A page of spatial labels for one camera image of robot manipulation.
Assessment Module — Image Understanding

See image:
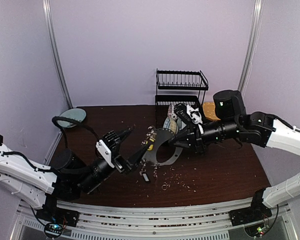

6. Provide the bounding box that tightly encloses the key with yellow tag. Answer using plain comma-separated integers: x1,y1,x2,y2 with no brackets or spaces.
141,136,156,151

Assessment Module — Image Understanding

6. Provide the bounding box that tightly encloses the small metal keyring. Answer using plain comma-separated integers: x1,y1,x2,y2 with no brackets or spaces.
161,184,168,191

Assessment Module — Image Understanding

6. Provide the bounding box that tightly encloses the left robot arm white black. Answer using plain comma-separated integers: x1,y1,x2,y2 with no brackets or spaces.
0,127,154,226

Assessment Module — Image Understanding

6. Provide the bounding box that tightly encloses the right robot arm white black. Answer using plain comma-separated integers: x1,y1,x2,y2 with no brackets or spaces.
169,89,300,221

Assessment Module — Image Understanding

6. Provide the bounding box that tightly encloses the beige blue patterned bowl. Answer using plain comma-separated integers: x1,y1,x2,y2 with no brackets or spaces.
162,116,179,135

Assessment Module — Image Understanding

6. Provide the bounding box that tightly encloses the white blue patterned bowl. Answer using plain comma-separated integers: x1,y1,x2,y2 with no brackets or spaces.
167,103,178,121

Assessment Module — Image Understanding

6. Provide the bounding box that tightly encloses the yellow dotted plate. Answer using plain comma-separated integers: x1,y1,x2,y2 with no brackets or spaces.
202,102,220,121

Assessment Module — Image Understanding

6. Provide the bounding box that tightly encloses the light blue floral plate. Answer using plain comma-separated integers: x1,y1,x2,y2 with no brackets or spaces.
57,108,87,128

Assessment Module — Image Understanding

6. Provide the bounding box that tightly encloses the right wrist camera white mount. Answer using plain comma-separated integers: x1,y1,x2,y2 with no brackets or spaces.
186,104,203,125

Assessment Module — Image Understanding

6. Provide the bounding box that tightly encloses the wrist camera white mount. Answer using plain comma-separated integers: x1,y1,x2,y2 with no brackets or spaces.
186,104,203,125
95,139,115,169

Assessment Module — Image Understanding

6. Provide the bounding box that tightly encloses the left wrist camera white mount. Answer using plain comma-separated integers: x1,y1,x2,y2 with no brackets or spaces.
95,139,115,169

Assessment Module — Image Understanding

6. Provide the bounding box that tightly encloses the black wire dish rack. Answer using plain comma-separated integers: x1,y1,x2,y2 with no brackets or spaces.
154,69,209,124

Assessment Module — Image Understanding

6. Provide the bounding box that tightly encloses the black braided cable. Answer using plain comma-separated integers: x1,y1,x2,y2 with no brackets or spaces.
0,115,101,173

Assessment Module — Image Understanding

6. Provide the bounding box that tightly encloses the aluminium front rail base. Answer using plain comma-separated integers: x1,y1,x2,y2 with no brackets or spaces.
9,196,298,240

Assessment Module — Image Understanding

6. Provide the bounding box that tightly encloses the right aluminium frame post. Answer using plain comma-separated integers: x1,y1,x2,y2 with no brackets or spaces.
238,0,264,96

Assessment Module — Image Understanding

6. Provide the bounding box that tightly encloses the aluminium frame post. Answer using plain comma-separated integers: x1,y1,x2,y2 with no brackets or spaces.
42,0,73,109
238,0,264,96

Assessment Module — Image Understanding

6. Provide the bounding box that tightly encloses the left aluminium frame post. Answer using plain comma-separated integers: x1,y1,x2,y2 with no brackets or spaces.
42,0,73,109

